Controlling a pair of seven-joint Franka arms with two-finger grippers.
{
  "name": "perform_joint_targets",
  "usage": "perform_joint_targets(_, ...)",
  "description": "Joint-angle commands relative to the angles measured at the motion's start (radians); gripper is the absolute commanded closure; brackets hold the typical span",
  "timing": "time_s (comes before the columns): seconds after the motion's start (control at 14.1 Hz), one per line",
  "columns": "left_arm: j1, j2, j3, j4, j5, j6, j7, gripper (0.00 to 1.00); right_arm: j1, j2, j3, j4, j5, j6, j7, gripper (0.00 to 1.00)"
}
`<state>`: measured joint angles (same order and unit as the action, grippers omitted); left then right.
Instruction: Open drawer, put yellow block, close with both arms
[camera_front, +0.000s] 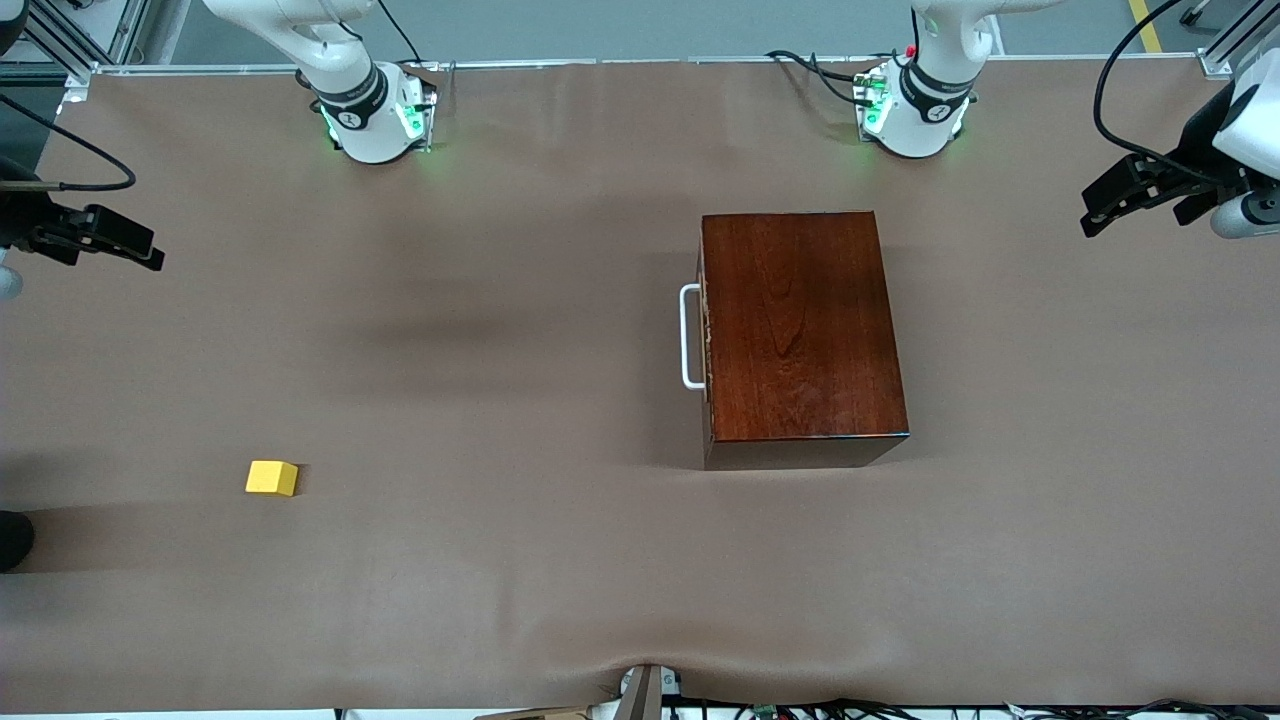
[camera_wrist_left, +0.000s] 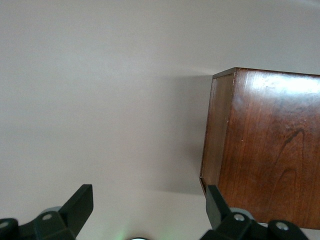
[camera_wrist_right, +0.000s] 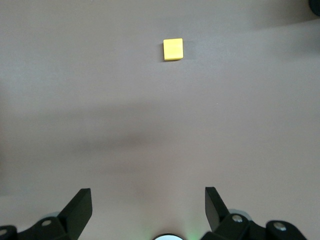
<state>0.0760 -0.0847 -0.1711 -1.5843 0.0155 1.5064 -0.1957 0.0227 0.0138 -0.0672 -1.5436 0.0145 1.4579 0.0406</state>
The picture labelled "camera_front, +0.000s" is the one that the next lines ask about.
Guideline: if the yellow block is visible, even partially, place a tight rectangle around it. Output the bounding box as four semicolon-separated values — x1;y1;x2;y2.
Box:
245;460;299;498

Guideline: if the wooden drawer with white handle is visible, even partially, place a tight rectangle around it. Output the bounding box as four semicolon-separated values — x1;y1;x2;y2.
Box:
680;240;713;403

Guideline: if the black round object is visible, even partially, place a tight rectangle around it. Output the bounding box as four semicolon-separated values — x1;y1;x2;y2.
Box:
0;510;36;574

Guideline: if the dark brown wooden cabinet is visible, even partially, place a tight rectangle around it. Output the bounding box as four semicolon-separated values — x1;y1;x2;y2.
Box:
697;210;911;471

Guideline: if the brown table mat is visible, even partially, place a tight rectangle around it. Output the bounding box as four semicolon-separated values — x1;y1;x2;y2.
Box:
0;55;1280;713

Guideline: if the grey metal clamp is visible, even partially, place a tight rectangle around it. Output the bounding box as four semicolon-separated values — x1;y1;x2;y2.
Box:
615;663;683;720

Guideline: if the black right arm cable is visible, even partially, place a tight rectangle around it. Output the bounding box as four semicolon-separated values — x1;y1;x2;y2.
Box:
0;93;137;192

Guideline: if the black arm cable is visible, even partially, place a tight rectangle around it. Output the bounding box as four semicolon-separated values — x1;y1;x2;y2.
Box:
0;93;137;192
1093;0;1201;186

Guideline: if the aluminium frame profile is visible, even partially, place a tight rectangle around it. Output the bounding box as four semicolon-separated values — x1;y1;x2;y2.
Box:
20;0;151;81
1180;0;1280;79

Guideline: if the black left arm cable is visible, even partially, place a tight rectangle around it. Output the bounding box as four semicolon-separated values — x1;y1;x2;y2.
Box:
1093;0;1201;186

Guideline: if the black base cable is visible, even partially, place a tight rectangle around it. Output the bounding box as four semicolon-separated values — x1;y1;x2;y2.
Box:
765;45;901;109
375;0;426;69

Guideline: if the black floor cable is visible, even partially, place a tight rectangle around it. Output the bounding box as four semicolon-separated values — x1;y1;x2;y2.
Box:
665;695;1011;720
1000;697;1280;720

